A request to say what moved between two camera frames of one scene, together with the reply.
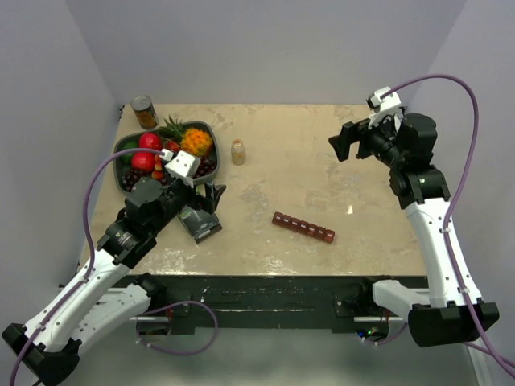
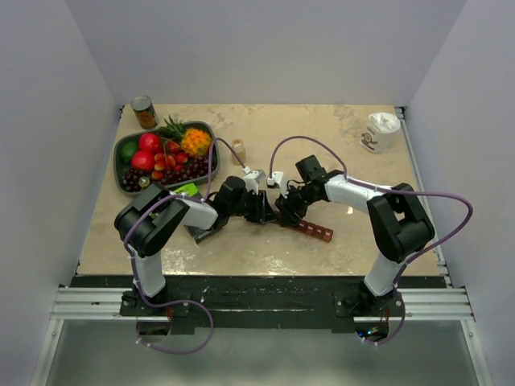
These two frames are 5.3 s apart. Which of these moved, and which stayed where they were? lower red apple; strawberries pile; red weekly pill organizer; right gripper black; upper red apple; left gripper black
Moved: left gripper black; right gripper black
Stayed: upper red apple; lower red apple; strawberries pile; red weekly pill organizer
